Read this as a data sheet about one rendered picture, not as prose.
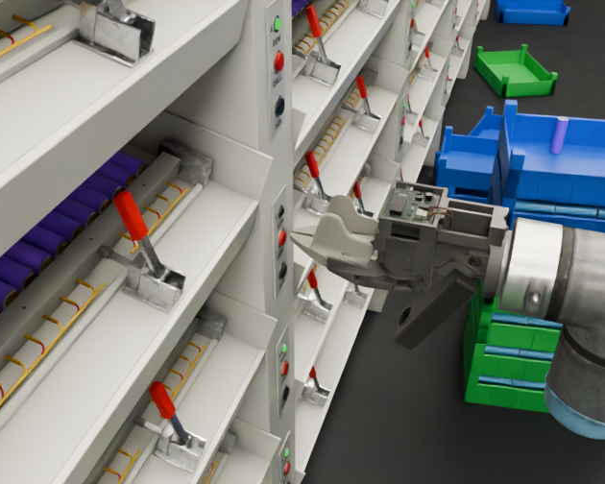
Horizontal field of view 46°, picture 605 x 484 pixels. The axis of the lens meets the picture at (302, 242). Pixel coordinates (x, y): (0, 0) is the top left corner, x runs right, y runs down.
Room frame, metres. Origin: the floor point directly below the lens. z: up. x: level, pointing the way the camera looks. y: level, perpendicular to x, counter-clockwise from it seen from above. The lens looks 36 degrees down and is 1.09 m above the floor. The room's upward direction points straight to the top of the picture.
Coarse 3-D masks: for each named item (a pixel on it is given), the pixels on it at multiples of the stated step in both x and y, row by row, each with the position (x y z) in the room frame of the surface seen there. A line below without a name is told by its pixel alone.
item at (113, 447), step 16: (192, 320) 0.56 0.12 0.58; (192, 336) 0.56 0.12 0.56; (176, 352) 0.51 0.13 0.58; (160, 368) 0.49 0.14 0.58; (144, 400) 0.45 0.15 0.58; (128, 416) 0.43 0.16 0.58; (160, 416) 0.45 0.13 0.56; (128, 432) 0.42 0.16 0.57; (112, 448) 0.40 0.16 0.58; (96, 464) 0.38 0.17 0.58; (96, 480) 0.37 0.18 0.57
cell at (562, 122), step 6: (558, 120) 1.10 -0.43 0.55; (564, 120) 1.10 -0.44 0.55; (558, 126) 1.10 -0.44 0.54; (564, 126) 1.10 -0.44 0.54; (558, 132) 1.10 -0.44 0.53; (564, 132) 1.10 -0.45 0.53; (558, 138) 1.10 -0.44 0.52; (564, 138) 1.10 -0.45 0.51; (552, 144) 1.10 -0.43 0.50; (558, 144) 1.10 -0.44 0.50; (552, 150) 1.10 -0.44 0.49; (558, 150) 1.10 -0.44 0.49
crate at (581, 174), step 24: (504, 120) 1.13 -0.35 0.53; (528, 120) 1.15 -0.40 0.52; (552, 120) 1.14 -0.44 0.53; (576, 120) 1.13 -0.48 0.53; (600, 120) 1.13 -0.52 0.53; (504, 144) 1.06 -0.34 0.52; (528, 144) 1.13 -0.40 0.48; (576, 144) 1.13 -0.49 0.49; (600, 144) 1.13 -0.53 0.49; (504, 168) 1.01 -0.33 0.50; (528, 168) 0.96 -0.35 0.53; (552, 168) 1.05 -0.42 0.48; (576, 168) 1.05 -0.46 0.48; (600, 168) 1.05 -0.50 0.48; (504, 192) 0.97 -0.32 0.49; (528, 192) 0.96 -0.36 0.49; (552, 192) 0.95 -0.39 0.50; (576, 192) 0.94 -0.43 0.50; (600, 192) 0.94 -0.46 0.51
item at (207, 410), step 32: (224, 320) 0.57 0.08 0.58; (256, 320) 0.56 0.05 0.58; (192, 352) 0.54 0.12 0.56; (224, 352) 0.55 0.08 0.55; (256, 352) 0.56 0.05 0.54; (192, 384) 0.50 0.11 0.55; (224, 384) 0.51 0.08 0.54; (192, 416) 0.46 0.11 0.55; (224, 416) 0.47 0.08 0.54; (128, 448) 0.42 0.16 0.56; (160, 480) 0.39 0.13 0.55; (192, 480) 0.40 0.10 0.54
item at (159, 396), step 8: (152, 384) 0.43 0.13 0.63; (160, 384) 0.43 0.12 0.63; (152, 392) 0.42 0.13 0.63; (160, 392) 0.42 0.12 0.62; (160, 400) 0.42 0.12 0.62; (168, 400) 0.42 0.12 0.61; (160, 408) 0.42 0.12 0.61; (168, 408) 0.42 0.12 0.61; (168, 416) 0.42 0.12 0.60; (176, 416) 0.42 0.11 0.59; (176, 424) 0.42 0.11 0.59; (176, 432) 0.42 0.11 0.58; (184, 432) 0.42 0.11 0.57; (176, 440) 0.42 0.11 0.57; (184, 440) 0.42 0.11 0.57
